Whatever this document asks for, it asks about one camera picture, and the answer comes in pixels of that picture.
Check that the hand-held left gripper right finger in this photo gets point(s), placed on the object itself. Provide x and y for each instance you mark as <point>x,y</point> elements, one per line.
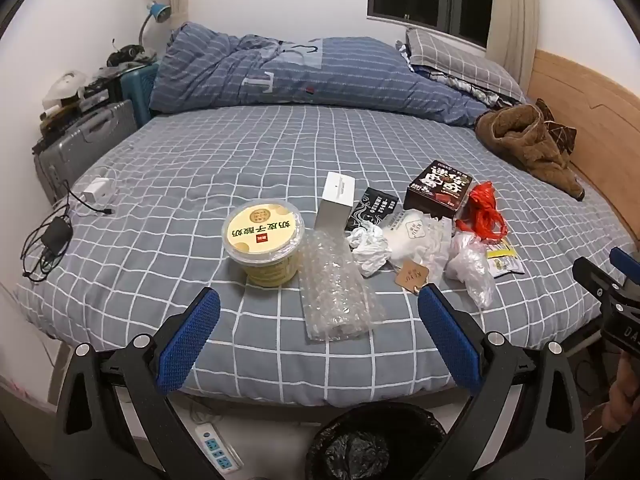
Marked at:
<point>447,340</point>

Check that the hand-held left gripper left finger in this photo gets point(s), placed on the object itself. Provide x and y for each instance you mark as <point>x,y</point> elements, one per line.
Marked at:
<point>190,340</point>

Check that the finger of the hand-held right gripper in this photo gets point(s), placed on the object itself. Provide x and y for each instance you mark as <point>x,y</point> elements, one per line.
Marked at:
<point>625,262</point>
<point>590,275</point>

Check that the red plastic bag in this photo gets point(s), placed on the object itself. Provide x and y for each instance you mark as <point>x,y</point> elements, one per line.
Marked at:
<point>482,207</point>

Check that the black trash bin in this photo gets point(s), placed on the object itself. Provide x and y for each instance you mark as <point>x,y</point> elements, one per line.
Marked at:
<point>370,445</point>

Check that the black wet wipe sachet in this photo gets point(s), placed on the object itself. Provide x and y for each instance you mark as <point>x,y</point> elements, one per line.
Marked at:
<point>375,207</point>

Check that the white cardboard box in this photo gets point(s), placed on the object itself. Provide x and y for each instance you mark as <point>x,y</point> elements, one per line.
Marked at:
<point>336,200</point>

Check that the person's right hand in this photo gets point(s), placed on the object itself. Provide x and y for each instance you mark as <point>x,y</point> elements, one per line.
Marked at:
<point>622,395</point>

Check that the brown paper tag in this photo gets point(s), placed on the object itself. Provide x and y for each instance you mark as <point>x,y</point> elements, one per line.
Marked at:
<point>412,275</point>

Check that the clear plastic bag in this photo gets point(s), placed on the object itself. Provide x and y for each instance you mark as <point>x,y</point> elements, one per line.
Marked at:
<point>470,265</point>

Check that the small yellow sachet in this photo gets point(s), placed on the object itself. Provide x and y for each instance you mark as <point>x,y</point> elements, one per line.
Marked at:
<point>502,260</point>

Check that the white plastic pouch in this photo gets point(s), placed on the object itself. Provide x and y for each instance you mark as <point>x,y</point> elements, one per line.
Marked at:
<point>415,235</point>

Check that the white power strip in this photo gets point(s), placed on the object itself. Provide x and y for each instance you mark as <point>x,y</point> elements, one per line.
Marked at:
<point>217,447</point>

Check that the crumpled white tissue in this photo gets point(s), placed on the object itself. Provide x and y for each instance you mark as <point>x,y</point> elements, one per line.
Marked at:
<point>370,247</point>

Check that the clear bubble wrap sheet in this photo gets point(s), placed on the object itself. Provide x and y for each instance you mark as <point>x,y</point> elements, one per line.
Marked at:
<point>332,290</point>

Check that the yellow yogurt tub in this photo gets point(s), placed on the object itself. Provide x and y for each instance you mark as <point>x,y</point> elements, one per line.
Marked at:
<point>262,232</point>

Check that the brown fleece garment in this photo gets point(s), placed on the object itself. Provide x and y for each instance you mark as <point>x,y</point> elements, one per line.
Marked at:
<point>525,137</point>

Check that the dark brown chocolate box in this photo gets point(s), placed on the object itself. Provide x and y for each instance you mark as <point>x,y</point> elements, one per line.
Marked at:
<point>437,187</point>

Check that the brown leaf-patterned cloth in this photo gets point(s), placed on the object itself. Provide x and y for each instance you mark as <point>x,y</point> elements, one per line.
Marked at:
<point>555,125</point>

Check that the black power adapter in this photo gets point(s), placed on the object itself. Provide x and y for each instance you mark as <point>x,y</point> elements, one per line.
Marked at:
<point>56,235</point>

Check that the wooden headboard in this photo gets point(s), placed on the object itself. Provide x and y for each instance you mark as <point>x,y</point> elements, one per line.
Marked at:
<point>590,95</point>

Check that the white charger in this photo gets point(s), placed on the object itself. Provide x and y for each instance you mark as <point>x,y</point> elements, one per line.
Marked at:
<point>95,191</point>

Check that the grey checked bed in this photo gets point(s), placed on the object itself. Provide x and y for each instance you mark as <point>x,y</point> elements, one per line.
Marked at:
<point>200,160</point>

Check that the patterned dark cloth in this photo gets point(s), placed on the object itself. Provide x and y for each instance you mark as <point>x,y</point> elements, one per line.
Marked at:
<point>470,85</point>

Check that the grey suitcase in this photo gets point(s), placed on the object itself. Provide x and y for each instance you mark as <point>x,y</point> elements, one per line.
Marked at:
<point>85,140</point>

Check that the grey checked pillow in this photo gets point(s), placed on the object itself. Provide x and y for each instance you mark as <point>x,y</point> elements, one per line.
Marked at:
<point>450,57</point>

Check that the black flat box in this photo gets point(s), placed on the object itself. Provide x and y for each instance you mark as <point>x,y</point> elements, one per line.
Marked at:
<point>100,91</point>

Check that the white round appliance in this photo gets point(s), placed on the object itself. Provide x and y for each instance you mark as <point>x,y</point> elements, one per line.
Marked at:
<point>62,90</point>

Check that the blue striped quilt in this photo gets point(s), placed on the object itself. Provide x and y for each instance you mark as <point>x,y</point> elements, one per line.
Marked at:
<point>300,72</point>

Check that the black headphones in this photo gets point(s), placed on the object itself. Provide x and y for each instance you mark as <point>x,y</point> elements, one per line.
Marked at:
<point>125,55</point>

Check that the blue desk lamp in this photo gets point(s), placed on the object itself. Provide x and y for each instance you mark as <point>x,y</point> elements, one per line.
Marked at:
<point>159,11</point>

